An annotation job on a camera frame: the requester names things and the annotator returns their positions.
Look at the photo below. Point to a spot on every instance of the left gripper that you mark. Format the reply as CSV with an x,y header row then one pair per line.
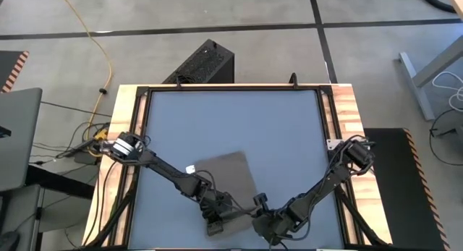
x,y
217,211

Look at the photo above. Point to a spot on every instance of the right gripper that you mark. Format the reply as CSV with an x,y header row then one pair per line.
x,y
271,225

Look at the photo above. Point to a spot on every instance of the grey-beige terry towel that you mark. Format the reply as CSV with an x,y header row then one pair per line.
x,y
231,175

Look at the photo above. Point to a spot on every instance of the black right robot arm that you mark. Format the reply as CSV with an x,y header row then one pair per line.
x,y
325,182

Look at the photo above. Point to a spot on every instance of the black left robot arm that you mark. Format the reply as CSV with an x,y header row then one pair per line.
x,y
166,171

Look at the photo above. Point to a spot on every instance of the black rig brace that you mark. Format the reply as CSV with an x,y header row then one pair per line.
x,y
115,215
358,222

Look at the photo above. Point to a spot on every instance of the black table clamp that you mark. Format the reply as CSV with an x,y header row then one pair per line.
x,y
294,81
178,84

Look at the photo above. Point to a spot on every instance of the black mat with striped edge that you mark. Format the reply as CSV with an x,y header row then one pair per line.
x,y
11,68
401,193

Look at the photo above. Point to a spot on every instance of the yellow plug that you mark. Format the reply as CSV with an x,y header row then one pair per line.
x,y
101,134

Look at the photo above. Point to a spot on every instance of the wooden butcher-block table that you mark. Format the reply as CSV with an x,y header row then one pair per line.
x,y
345,106

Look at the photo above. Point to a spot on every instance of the black power strip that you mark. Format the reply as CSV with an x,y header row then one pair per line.
x,y
87,147

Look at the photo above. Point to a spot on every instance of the black computer tower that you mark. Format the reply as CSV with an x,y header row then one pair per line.
x,y
202,63

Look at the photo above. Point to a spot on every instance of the grey side table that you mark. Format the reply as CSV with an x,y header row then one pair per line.
x,y
54,207

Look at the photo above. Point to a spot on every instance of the grey metal desk leg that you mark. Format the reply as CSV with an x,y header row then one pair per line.
x,y
414,81

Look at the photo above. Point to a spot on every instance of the grey laptop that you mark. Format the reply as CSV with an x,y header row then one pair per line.
x,y
20,135

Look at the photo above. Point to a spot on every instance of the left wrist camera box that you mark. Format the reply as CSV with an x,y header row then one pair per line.
x,y
216,229

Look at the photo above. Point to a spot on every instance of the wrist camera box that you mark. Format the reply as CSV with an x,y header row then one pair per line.
x,y
216,229
260,200

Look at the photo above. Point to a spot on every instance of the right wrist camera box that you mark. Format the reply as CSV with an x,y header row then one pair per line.
x,y
260,200

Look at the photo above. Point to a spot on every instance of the silver metal bracket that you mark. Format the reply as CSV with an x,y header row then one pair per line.
x,y
331,144

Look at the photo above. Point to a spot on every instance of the black table frame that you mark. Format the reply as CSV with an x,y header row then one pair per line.
x,y
235,88

